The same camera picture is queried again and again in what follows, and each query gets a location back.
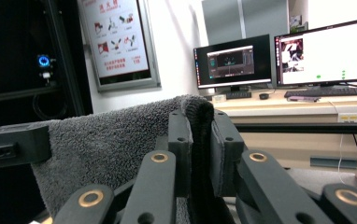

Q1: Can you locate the black metal crossbar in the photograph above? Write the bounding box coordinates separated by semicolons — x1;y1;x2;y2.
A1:
233;122;357;135

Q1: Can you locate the small black monitor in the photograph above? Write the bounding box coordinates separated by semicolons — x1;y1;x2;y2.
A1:
193;34;274;91

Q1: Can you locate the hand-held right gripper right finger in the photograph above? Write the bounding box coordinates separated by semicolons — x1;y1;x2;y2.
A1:
209;108;247;198

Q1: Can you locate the framed wall poster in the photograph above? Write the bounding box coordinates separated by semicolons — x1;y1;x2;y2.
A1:
77;0;163;93

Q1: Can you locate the blue grey desk label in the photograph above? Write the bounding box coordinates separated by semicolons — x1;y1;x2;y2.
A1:
309;156;357;170

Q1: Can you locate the dark grey towel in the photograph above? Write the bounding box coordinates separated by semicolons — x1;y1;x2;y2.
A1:
31;94;236;224

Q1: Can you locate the black metal frame stand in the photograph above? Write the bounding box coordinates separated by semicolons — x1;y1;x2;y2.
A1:
43;0;94;117

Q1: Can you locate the device with blue ring light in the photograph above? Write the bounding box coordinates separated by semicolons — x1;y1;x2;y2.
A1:
36;53;58;87

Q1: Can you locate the small black keyboard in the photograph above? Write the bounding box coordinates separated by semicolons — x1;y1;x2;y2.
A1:
225;90;253;100

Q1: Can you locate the coiled black cable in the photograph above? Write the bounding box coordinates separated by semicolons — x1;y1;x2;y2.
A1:
31;92;69;121

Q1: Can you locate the clear tape roll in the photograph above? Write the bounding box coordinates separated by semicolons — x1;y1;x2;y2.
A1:
210;93;228;104

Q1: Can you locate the large wide monitor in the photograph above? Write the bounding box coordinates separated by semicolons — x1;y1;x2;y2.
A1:
273;16;357;88

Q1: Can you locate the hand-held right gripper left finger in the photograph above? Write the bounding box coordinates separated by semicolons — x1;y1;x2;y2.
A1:
166;108;195;198

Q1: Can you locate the light wooden desk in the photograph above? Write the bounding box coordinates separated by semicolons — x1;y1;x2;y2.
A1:
211;89;357;189

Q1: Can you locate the purple flat object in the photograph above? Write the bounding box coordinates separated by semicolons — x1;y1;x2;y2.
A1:
286;95;321;104

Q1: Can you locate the grey partition panel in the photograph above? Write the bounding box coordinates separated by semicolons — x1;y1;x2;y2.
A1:
201;0;291;47

